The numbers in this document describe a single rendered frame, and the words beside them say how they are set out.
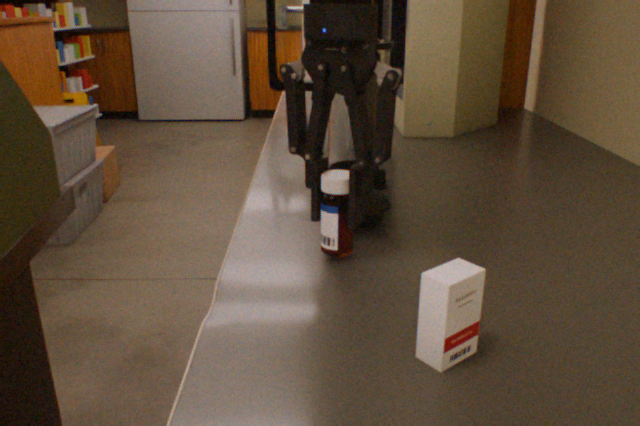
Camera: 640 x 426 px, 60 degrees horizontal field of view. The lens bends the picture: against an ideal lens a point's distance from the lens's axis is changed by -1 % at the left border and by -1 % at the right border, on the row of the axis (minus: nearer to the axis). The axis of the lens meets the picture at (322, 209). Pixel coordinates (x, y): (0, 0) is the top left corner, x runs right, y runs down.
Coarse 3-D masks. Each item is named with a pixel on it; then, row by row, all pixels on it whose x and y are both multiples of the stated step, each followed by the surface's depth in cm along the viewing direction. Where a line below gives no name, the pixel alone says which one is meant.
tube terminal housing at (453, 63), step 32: (416, 0) 114; (448, 0) 114; (480, 0) 119; (416, 32) 116; (448, 32) 116; (480, 32) 122; (416, 64) 118; (448, 64) 119; (480, 64) 125; (416, 96) 121; (448, 96) 121; (480, 96) 128; (416, 128) 123; (448, 128) 123
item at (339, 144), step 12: (384, 60) 82; (372, 84) 82; (336, 96) 83; (372, 96) 82; (336, 108) 84; (372, 108) 83; (336, 120) 84; (348, 120) 83; (372, 120) 84; (336, 132) 85; (348, 132) 84; (372, 132) 84; (336, 144) 86; (348, 144) 85; (336, 156) 86; (348, 156) 85; (336, 168) 87; (348, 168) 86
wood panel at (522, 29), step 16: (512, 0) 149; (528, 0) 149; (512, 16) 151; (528, 16) 151; (512, 32) 152; (528, 32) 152; (512, 48) 153; (528, 48) 153; (512, 64) 155; (528, 64) 155; (512, 80) 156; (512, 96) 158
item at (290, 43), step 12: (276, 0) 146; (288, 0) 146; (300, 0) 145; (372, 0) 143; (276, 12) 147; (288, 12) 147; (300, 12) 146; (276, 24) 148; (288, 24) 148; (300, 24) 147; (276, 36) 149; (288, 36) 149; (300, 36) 149; (276, 48) 150; (288, 48) 150; (300, 48) 150; (288, 60) 151
